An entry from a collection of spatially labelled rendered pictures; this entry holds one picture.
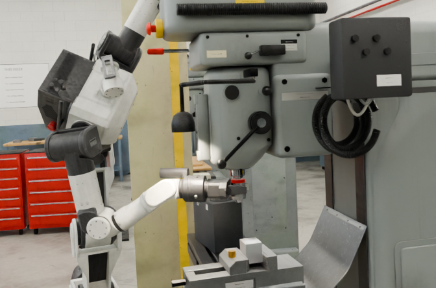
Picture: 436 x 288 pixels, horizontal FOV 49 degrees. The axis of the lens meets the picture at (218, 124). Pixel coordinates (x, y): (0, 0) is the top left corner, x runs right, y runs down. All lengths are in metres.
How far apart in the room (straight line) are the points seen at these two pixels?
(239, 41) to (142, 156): 1.93
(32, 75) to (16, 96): 0.53
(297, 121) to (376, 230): 0.42
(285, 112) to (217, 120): 0.21
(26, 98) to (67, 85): 8.98
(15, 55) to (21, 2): 1.08
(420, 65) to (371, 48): 0.41
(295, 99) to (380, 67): 0.30
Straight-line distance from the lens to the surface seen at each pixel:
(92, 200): 1.65
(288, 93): 1.49
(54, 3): 10.81
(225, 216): 1.84
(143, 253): 3.40
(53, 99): 1.72
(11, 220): 6.40
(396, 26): 1.36
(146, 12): 1.86
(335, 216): 1.78
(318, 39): 1.55
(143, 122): 3.25
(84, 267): 2.12
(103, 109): 1.69
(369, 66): 1.32
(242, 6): 1.42
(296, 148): 1.50
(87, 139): 1.61
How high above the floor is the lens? 1.53
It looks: 3 degrees down
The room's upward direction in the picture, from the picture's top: 3 degrees counter-clockwise
